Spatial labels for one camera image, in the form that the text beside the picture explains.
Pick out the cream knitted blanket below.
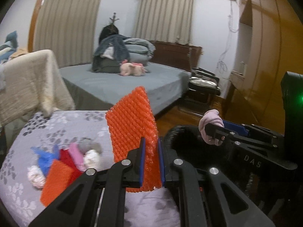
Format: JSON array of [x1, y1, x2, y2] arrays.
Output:
[[0, 50, 76, 128]]

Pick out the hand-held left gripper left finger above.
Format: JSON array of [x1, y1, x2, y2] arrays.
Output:
[[28, 137, 146, 227]]

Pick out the pink pig plush toy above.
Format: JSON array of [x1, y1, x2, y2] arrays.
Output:
[[119, 61, 146, 77]]

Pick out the brown wooden window frame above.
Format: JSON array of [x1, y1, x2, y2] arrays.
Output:
[[28, 0, 48, 52]]

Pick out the black waste bin with bag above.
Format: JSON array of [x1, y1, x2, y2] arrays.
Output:
[[163, 125, 294, 218]]

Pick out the brown wooden wardrobe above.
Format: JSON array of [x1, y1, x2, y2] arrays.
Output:
[[223, 0, 303, 135]]

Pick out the orange foam net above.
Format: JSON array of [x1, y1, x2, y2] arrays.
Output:
[[105, 86, 164, 193], [40, 159, 75, 207]]

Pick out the white sock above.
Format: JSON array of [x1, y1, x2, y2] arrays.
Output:
[[27, 165, 46, 189], [83, 149, 102, 169]]

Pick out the pink foam sheet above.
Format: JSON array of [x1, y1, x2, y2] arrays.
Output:
[[69, 142, 87, 172]]

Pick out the grey floral blanket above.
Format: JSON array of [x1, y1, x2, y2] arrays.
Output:
[[0, 110, 180, 227]]

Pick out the red foam net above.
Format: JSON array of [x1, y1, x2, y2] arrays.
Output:
[[59, 148, 83, 187]]

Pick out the coat rack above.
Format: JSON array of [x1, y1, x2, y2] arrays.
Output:
[[109, 12, 120, 29]]

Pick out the grey bed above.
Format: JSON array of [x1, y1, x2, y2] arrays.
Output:
[[58, 61, 192, 119]]

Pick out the pink sock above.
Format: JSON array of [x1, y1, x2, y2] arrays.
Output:
[[199, 109, 225, 146]]

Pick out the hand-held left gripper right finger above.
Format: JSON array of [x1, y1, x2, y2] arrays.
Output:
[[158, 136, 276, 227]]

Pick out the grey folded quilt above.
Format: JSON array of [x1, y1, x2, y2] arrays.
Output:
[[123, 38, 155, 63]]

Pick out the narrow beige curtain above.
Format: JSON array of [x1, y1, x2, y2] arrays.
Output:
[[131, 0, 196, 44]]

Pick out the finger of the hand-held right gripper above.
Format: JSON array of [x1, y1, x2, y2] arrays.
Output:
[[204, 122, 284, 152], [223, 120, 285, 145]]

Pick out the pile of clothes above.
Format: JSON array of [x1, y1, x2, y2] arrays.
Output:
[[0, 31, 29, 64]]

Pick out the blue foam net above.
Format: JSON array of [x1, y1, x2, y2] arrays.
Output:
[[31, 144, 61, 178]]

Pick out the black metal chair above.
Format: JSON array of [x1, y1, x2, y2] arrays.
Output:
[[179, 67, 222, 116]]

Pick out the patterned chair cushion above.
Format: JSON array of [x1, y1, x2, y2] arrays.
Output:
[[191, 78, 219, 88]]

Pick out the white wall cables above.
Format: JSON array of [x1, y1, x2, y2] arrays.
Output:
[[216, 0, 238, 74]]

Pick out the dark grey folded blanket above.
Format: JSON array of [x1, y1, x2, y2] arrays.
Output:
[[91, 57, 123, 72]]

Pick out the grey sock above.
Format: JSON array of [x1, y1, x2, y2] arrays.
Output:
[[78, 138, 103, 155]]

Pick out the black coat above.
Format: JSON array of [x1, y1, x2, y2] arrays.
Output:
[[99, 25, 119, 43]]

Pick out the brown wooden headboard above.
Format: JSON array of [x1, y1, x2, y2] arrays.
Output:
[[151, 40, 203, 72]]

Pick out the wide beige curtain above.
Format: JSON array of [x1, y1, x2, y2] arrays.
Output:
[[34, 0, 103, 52]]

